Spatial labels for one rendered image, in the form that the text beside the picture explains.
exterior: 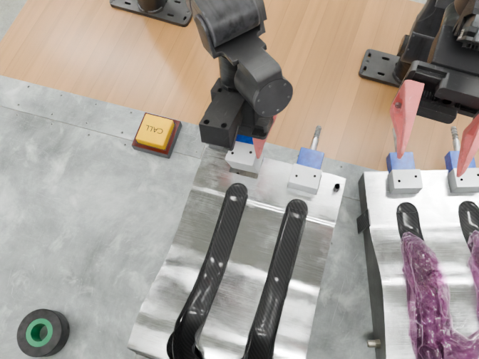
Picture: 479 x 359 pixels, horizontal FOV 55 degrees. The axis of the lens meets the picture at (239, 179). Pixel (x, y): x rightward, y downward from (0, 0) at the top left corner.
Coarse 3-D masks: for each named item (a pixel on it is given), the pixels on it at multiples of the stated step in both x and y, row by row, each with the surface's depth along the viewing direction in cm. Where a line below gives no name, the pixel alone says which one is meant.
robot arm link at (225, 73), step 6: (222, 60) 63; (222, 66) 64; (228, 66) 63; (234, 66) 62; (222, 72) 64; (228, 72) 63; (234, 72) 63; (222, 78) 65; (228, 78) 64; (234, 78) 64; (228, 84) 65; (234, 84) 65
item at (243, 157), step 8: (240, 136) 79; (240, 144) 77; (248, 144) 77; (232, 152) 78; (240, 152) 77; (248, 152) 77; (232, 160) 77; (240, 160) 77; (248, 160) 76; (256, 160) 77; (240, 168) 81; (248, 168) 79; (256, 168) 78
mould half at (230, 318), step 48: (192, 192) 82; (288, 192) 81; (336, 192) 80; (192, 240) 79; (240, 240) 79; (240, 288) 75; (288, 288) 75; (144, 336) 69; (240, 336) 69; (288, 336) 69
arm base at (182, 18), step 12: (120, 0) 108; (132, 0) 108; (144, 0) 102; (156, 0) 103; (168, 0) 107; (180, 0) 107; (132, 12) 108; (144, 12) 106; (156, 12) 106; (168, 12) 106; (180, 12) 106; (180, 24) 105
